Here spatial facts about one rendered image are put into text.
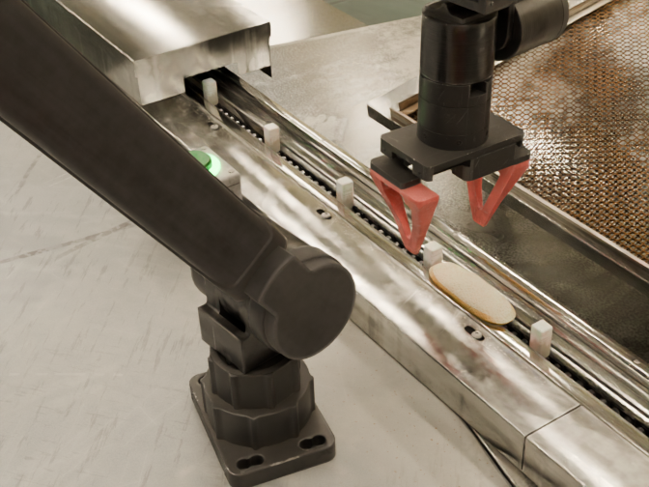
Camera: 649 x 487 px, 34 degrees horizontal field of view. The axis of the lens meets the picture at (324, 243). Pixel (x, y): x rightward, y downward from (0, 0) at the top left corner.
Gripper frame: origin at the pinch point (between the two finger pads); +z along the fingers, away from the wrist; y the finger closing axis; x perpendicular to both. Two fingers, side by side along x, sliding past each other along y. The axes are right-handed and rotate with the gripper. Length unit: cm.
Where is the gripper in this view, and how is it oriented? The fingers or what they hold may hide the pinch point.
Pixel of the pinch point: (446, 228)
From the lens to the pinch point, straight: 90.0
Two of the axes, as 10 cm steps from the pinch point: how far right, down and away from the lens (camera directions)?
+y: 8.3, -3.2, 4.6
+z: 0.1, 8.3, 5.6
